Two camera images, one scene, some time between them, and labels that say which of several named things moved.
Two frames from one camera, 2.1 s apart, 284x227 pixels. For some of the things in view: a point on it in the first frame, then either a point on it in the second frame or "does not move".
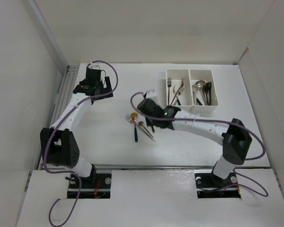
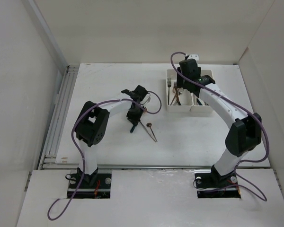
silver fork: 169,83 does not move
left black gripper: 107,84 to 134,119
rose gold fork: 181,86 to 173,92
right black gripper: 148,122 to 180,82
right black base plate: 209,186 does not move
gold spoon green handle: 199,102 does not move
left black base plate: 98,186 does not move
